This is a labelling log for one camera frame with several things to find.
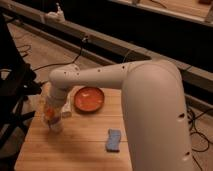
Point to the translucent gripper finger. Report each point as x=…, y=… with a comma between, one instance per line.
x=58, y=113
x=43, y=105

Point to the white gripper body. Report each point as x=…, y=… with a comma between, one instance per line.
x=56, y=98

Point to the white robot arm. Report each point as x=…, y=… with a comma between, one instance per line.
x=153, y=105

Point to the white ceramic cup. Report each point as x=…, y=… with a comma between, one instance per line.
x=55, y=124

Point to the white glue bottle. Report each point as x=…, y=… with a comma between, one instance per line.
x=66, y=109

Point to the orange round plate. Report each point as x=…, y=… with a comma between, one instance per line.
x=89, y=99

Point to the black office chair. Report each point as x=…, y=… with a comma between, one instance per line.
x=18, y=84

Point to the blue sponge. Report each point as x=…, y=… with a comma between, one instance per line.
x=112, y=143

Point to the white object on rail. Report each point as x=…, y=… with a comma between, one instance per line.
x=58, y=15

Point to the long metal rail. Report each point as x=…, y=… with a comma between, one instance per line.
x=114, y=28

